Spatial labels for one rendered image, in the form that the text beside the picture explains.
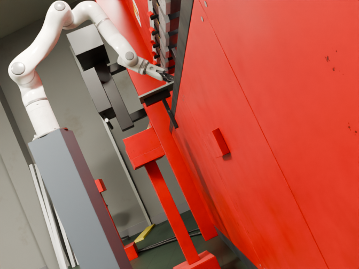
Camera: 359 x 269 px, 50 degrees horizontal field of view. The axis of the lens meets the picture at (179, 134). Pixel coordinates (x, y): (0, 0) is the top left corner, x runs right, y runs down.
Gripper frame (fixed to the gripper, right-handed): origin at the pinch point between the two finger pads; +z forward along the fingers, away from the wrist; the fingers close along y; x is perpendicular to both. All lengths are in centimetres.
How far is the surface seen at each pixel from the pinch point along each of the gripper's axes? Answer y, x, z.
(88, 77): 98, 3, -70
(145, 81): 86, -11, -26
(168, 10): -55, -13, -9
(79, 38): 100, -23, -92
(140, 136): -19.7, 36.7, -0.7
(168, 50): -2.8, -13.5, -8.6
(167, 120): 86, 10, 2
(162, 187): -13, 55, 20
